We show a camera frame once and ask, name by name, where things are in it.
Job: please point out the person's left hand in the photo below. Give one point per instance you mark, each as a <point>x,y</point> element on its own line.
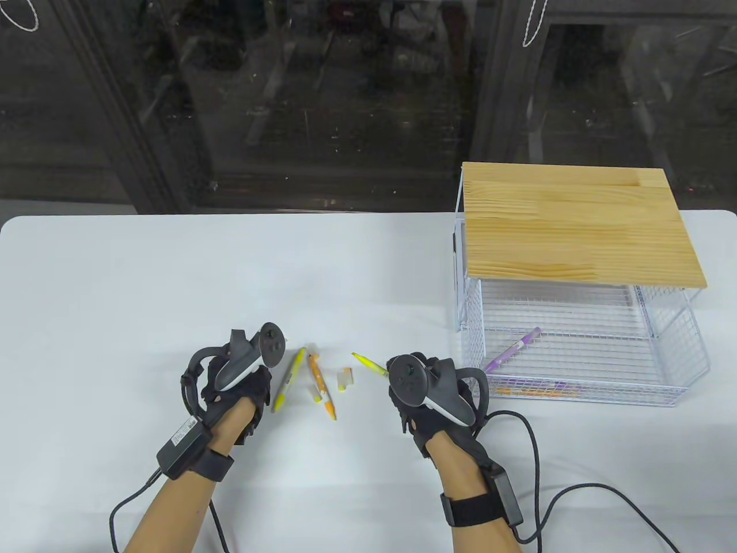
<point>253,389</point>

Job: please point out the person's right hand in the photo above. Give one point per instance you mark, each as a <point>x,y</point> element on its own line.
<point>414,420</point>

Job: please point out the yellow double-ended highlighter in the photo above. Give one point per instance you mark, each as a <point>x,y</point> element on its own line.
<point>280,394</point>
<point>368,363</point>

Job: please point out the orange double-ended highlighter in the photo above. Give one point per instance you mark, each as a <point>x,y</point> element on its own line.
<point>501,391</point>
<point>329,408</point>

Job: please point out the group of clear highlighter caps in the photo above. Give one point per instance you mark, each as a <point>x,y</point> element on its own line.
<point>344,377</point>

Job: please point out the purple double-ended highlighter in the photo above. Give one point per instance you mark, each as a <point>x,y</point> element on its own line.
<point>558,385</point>
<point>512,349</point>

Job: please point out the person's left forearm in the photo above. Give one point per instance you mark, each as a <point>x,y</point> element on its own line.
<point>190,495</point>

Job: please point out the person's right forearm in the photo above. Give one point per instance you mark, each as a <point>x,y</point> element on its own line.
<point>460,466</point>

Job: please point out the black left hand controller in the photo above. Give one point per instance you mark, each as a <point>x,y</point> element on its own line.
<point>244,357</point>

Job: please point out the black hand controller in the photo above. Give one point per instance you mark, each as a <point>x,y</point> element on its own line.
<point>244,357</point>
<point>409,377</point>

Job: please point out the black right hand controller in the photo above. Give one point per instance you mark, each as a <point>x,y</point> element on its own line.
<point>409,377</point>

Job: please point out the black left wrist sensor box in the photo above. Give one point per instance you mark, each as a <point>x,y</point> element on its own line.
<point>183,446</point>

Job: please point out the black wrist sensor box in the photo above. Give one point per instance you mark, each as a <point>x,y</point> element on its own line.
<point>183,446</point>
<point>506,495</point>

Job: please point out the black right wrist sensor box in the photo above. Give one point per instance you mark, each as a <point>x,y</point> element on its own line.
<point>506,495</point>

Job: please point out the dark window mullion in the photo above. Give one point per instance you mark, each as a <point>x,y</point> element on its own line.
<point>132,127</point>
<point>495,103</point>

